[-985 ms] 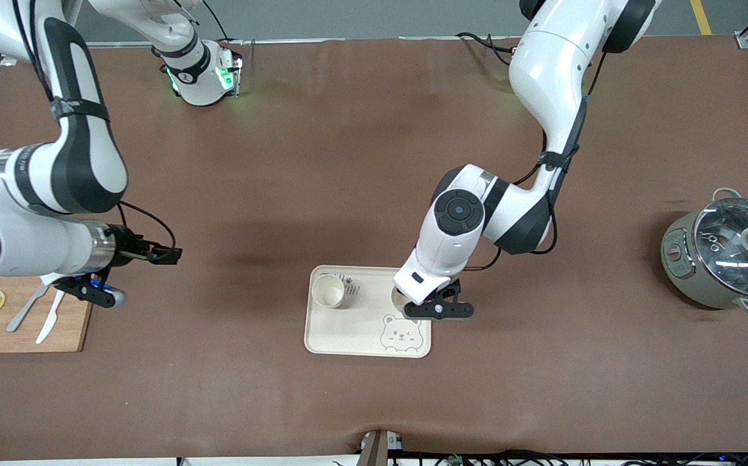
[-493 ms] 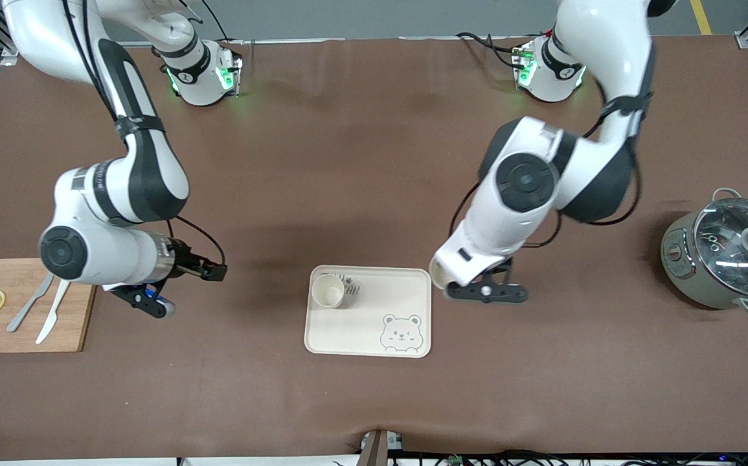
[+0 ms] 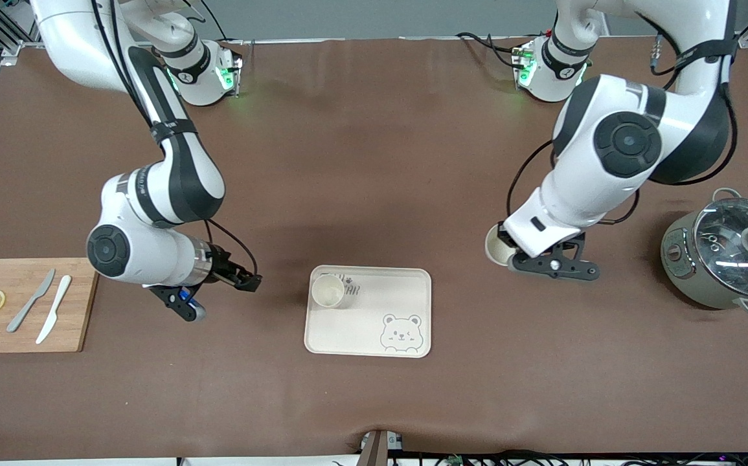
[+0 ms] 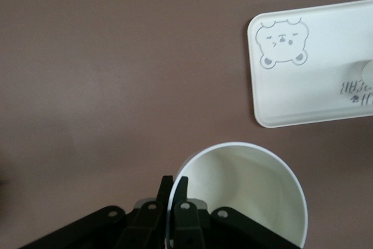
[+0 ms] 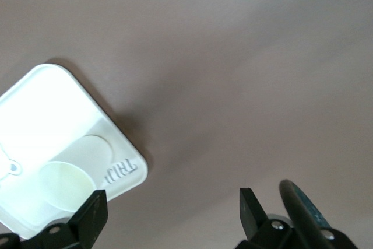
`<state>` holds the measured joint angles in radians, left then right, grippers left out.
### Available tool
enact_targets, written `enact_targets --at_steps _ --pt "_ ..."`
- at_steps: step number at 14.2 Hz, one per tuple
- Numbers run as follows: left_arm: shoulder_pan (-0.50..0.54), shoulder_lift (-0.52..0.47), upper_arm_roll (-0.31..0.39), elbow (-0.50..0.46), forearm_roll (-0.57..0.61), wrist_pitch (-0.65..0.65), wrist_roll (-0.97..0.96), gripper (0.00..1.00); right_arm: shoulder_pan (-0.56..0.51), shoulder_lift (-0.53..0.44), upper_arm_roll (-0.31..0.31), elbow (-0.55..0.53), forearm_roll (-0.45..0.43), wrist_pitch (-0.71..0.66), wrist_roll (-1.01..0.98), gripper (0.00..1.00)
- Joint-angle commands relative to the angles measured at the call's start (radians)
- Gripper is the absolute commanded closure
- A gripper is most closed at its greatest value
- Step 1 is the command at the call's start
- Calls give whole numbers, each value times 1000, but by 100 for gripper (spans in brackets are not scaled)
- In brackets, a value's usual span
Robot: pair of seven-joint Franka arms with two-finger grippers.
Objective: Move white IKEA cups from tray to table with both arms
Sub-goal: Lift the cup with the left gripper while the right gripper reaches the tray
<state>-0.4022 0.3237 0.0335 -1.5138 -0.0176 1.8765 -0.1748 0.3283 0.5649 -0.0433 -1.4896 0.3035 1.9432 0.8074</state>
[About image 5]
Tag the white plastic cup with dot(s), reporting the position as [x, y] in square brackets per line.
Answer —
[67, 185]

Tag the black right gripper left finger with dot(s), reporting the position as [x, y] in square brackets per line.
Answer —
[93, 217]

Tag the cream tray with bear print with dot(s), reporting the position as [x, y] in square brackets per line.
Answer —
[43, 109]

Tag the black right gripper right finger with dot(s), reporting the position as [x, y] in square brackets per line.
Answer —
[252, 217]

